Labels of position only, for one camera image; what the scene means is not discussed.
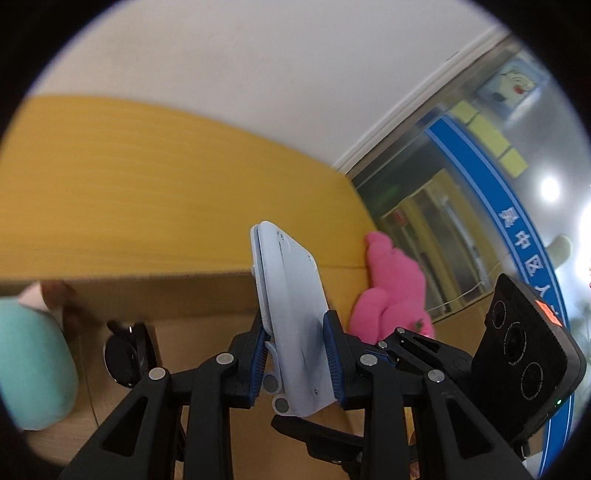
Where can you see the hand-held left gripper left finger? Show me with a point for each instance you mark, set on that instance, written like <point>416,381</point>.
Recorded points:
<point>253,369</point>

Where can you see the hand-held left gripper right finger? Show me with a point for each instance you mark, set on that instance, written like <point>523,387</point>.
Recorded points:
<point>333,364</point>

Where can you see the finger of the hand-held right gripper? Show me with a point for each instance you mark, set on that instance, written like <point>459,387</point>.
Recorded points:
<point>318,433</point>
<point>415,344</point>

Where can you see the light blue case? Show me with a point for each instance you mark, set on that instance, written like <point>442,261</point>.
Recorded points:
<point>295,314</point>

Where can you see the cardboard box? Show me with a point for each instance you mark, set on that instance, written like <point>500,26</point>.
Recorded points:
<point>161,295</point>

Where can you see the black sunglasses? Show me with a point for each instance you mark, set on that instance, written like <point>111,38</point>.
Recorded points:
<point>122,357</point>

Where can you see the glass partition with blue band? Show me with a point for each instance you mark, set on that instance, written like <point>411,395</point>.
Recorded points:
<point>461,194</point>

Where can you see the teal and pink plush toy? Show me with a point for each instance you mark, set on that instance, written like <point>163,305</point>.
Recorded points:
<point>32,364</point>

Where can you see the cartoon poster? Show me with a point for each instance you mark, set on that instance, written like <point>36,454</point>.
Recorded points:
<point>508,87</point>

